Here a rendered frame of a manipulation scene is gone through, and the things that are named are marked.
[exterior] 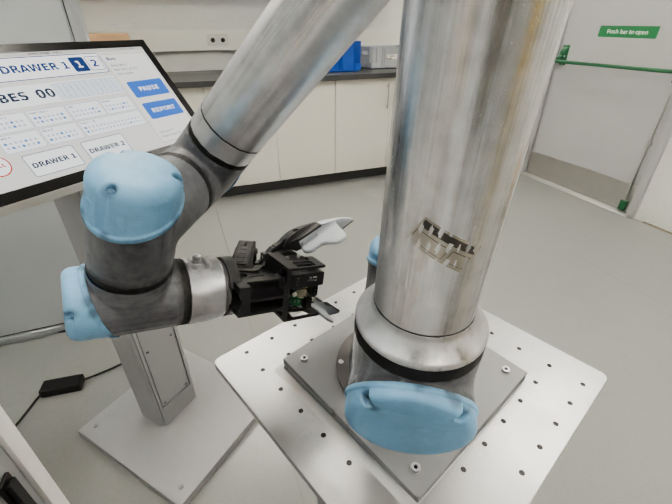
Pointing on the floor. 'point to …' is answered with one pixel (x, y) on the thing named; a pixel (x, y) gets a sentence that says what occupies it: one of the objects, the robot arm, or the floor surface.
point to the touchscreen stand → (163, 404)
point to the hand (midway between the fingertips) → (343, 265)
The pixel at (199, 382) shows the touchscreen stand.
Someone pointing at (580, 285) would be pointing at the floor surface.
